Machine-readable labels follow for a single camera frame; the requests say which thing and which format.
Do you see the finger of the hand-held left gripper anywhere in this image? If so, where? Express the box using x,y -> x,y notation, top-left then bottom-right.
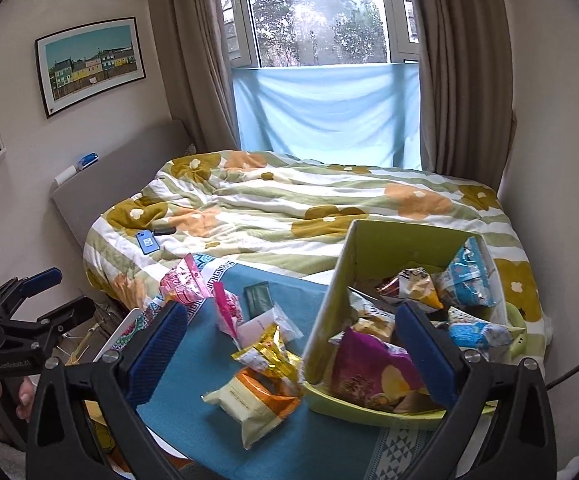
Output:
14,266 -> 64,298
34,295 -> 97,338

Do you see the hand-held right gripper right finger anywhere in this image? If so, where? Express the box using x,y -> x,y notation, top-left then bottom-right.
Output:
384,302 -> 559,480

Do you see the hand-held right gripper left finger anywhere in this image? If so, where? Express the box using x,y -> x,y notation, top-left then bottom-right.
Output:
27,300 -> 201,480

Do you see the blue white snack packet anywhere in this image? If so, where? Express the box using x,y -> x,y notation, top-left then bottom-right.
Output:
432,236 -> 496,309
447,317 -> 513,352

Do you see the purple chip bag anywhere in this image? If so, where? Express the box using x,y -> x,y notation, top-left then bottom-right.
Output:
329,329 -> 433,412

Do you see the white corn snack bag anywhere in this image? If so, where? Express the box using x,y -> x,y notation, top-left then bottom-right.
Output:
348,290 -> 396,342

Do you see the yellow chip bag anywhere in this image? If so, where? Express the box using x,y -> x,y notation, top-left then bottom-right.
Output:
374,267 -> 444,312

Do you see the green cardboard box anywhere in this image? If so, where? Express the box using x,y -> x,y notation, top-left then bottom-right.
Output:
302,218 -> 528,429

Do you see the person's left hand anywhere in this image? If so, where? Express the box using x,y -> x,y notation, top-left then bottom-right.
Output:
0,375 -> 36,423

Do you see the blue tablecloth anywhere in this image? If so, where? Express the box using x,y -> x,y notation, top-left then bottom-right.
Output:
112,254 -> 501,480

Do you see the pink patterned snack packet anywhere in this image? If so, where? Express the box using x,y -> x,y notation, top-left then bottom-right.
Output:
161,254 -> 206,307

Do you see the pink white snack packet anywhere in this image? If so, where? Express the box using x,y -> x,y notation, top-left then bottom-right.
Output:
212,281 -> 245,339

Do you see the white roll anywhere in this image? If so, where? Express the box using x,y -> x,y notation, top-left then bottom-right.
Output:
53,165 -> 80,187

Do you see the orange white snack packet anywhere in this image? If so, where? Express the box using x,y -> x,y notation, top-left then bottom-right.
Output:
204,366 -> 303,450

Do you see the gold snack packet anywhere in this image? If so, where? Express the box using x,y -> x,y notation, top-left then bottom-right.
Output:
232,324 -> 303,387

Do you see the plain white snack packet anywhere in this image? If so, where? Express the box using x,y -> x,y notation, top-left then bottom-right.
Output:
238,306 -> 303,350

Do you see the dark green snack packet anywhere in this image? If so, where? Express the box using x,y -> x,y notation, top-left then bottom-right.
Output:
244,282 -> 276,317

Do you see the grey bed headboard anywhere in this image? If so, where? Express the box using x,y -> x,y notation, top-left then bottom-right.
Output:
52,119 -> 196,249

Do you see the floral striped blanket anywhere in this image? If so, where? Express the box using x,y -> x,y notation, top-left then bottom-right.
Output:
84,150 -> 553,362

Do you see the framed houses picture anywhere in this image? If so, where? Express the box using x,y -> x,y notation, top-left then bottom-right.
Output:
35,16 -> 147,120

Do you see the light blue window cloth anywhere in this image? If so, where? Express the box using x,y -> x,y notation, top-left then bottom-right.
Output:
232,62 -> 422,171

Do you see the brown curtain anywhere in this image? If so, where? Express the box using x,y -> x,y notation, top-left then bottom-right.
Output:
404,0 -> 519,194
142,0 -> 244,154

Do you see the white framed window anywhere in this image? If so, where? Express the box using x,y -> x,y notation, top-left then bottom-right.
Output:
214,0 -> 423,69

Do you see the black cable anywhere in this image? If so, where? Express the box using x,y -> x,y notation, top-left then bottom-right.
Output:
544,350 -> 579,392

